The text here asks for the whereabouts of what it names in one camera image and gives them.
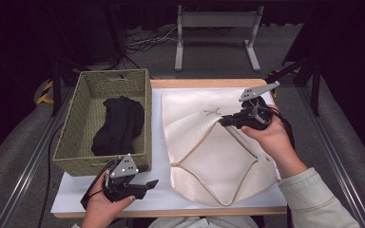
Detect person's left hand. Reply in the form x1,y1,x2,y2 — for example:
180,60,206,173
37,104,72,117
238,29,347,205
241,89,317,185
81,172,137,228

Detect person's right hand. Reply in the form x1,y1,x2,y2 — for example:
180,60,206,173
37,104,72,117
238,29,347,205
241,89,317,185
240,104,309,181

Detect metal floor rail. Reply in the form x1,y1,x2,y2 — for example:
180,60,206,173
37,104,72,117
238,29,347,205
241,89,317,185
0,87,77,228
298,86,365,228

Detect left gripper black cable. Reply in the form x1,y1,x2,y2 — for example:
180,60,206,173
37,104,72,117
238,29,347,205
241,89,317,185
80,160,117,211

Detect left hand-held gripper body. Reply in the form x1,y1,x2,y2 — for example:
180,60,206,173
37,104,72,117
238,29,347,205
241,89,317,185
103,153,150,203

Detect green woven basket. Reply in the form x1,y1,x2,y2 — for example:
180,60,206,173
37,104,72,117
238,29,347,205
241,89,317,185
52,68,153,178

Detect bundle of floor cables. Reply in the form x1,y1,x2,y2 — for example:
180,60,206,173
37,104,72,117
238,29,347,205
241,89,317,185
125,25,179,55

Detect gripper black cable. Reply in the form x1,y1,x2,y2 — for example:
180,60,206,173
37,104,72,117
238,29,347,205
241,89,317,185
267,105,297,150
80,160,117,211

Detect yellow black striped tape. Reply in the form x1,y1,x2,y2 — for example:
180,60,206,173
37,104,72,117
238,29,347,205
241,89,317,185
36,80,55,105

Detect black tripod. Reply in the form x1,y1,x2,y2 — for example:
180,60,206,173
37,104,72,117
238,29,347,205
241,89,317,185
264,56,323,117

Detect person's grey clothing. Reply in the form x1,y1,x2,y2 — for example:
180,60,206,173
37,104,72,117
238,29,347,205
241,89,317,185
146,216,260,228

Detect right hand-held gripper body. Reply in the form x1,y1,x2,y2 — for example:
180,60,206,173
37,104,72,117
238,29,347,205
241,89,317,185
231,81,281,131

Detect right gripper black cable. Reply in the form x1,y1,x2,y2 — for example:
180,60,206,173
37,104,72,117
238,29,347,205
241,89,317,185
267,105,297,150

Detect black stand legs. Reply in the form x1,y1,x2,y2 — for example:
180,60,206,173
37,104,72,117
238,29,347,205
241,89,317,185
48,58,88,117

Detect black garment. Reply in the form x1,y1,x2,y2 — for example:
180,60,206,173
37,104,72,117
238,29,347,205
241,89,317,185
90,96,145,157

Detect black floor cable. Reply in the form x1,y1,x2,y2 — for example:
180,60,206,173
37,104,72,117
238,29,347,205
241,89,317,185
35,123,65,228

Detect grey metal stand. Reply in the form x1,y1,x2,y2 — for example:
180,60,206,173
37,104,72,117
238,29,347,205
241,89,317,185
174,4,265,72

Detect cream mesh laundry bag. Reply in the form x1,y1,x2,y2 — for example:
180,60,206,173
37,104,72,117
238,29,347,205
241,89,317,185
161,88,281,207

